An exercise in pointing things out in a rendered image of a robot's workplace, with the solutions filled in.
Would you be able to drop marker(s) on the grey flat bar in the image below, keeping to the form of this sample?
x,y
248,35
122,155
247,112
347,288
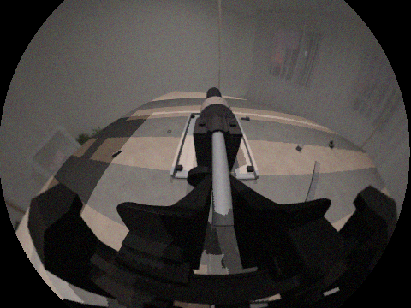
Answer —
x,y
257,304
314,183

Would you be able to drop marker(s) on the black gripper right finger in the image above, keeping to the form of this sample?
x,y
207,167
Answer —
x,y
258,220

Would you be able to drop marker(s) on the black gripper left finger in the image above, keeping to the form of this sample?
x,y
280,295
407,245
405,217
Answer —
x,y
185,220

